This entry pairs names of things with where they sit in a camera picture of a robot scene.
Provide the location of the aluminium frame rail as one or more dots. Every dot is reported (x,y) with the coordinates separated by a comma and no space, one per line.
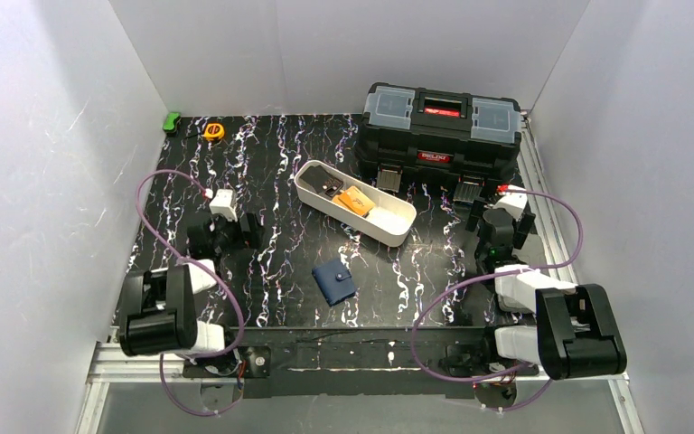
(342,380)

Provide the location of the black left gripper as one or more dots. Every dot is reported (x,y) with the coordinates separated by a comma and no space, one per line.
(246,231)

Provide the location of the green small object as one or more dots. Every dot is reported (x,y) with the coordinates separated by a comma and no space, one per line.
(171,122)

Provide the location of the yellow tape measure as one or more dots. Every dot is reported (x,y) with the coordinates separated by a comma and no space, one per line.
(214,131)

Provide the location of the black marbled table mat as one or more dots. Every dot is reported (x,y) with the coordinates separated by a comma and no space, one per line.
(274,285)

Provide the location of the black plastic toolbox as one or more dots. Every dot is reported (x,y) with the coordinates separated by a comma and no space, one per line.
(466,143)

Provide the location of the black card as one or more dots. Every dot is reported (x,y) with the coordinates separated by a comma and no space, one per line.
(321,181)

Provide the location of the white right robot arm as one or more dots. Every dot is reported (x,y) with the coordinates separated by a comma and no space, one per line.
(575,334)

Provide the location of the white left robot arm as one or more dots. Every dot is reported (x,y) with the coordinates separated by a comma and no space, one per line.
(157,313)

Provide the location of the orange card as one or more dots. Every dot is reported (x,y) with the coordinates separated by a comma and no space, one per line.
(355,201)

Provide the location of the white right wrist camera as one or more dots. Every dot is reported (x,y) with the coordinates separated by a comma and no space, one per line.
(513,203)

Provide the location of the white oblong plastic tray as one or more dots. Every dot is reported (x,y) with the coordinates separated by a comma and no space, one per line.
(379,215)

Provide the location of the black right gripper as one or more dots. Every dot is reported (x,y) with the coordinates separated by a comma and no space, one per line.
(499,220)

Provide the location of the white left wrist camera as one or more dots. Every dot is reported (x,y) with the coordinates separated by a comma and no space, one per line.
(223,202)

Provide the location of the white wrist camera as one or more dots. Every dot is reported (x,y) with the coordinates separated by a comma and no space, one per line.
(223,202)
(513,203)

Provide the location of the blue leather card holder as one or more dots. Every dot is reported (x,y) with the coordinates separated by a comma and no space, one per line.
(334,280)

